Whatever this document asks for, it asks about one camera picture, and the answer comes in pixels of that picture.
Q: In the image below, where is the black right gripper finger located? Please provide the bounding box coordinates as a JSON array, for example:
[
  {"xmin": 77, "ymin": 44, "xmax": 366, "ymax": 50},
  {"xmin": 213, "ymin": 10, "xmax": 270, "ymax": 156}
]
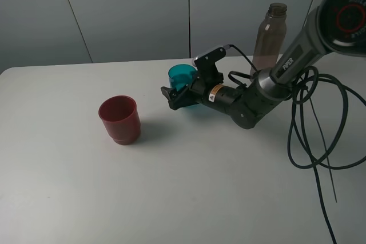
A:
[{"xmin": 178, "ymin": 77, "xmax": 200, "ymax": 97}]

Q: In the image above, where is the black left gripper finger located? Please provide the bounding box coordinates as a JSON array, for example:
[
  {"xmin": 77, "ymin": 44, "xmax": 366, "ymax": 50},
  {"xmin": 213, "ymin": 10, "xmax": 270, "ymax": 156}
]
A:
[{"xmin": 161, "ymin": 85, "xmax": 194, "ymax": 110}]

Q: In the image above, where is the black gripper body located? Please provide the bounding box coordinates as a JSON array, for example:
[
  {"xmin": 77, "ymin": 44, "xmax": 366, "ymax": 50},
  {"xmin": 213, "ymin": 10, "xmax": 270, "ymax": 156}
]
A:
[{"xmin": 184, "ymin": 79, "xmax": 229, "ymax": 110}]

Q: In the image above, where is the teal transparent plastic cup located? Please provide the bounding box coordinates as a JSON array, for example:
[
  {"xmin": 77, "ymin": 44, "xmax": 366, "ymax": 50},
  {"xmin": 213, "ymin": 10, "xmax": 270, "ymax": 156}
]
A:
[{"xmin": 168, "ymin": 64, "xmax": 197, "ymax": 90}]

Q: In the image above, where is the smoky transparent plastic bottle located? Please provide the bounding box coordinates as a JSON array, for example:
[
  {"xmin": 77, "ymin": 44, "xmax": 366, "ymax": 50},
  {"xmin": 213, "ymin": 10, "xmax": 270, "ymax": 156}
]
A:
[{"xmin": 252, "ymin": 3, "xmax": 287, "ymax": 71}]

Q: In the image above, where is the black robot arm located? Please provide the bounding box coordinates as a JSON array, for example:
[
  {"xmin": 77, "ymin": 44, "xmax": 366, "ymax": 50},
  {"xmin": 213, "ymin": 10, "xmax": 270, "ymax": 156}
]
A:
[{"xmin": 161, "ymin": 0, "xmax": 365, "ymax": 129}]

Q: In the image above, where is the red plastic cup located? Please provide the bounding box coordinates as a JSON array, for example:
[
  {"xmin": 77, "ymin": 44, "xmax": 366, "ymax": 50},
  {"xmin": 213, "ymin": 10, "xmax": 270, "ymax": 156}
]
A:
[{"xmin": 98, "ymin": 95, "xmax": 141, "ymax": 145}]

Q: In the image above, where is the black cable bundle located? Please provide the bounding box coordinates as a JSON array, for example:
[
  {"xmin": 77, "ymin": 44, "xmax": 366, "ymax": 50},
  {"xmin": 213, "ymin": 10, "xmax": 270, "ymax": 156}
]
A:
[{"xmin": 227, "ymin": 44, "xmax": 366, "ymax": 244}]

